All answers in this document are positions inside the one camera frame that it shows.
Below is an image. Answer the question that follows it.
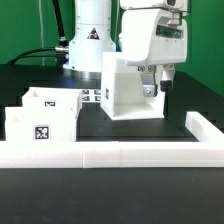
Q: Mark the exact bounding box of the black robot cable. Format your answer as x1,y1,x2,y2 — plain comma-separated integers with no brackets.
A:
7,0,70,66

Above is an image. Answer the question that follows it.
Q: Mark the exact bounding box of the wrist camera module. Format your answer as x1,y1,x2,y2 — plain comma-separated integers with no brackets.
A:
156,25,183,39

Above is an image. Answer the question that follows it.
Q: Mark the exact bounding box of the white marker sheet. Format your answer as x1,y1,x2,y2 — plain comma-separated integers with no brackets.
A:
82,89,101,103

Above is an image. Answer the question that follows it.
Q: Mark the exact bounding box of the white drawer cabinet frame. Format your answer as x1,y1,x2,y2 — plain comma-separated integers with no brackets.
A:
100,52,165,120

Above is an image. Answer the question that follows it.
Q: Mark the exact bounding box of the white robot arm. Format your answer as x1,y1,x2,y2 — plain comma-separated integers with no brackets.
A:
64,0,189,97

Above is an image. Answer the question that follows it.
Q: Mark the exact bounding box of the white drawer box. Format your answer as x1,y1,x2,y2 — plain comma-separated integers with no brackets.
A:
5,107,76,142
22,87,82,117

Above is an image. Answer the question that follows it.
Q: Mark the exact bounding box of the white L-shaped border wall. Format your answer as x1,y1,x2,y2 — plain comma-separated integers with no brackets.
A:
0,112,224,168

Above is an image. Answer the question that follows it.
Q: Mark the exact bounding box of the white rear drawer box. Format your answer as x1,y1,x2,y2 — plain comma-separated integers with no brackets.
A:
22,87,82,117

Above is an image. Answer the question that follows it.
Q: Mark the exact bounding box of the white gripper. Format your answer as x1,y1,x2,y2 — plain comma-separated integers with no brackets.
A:
121,9,187,97

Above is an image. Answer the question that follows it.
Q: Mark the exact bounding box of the white front drawer box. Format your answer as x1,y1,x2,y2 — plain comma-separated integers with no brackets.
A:
5,107,76,142

